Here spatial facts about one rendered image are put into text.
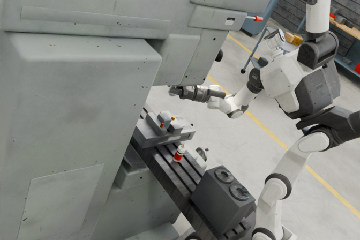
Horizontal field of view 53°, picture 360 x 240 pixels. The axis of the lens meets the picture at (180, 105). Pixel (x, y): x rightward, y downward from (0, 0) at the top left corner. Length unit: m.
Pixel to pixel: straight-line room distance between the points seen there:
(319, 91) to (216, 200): 0.68
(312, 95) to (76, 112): 1.04
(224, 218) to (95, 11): 0.99
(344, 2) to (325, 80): 7.76
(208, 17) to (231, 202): 0.77
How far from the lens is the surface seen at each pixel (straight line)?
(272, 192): 1.96
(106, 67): 1.20
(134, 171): 1.85
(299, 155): 1.86
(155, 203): 2.27
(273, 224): 2.12
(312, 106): 1.74
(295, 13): 10.06
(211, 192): 1.63
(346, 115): 1.79
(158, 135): 1.88
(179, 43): 1.49
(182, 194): 1.74
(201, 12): 1.48
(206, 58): 1.69
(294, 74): 1.70
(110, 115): 1.35
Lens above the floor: 2.09
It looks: 30 degrees down
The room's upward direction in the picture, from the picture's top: 25 degrees clockwise
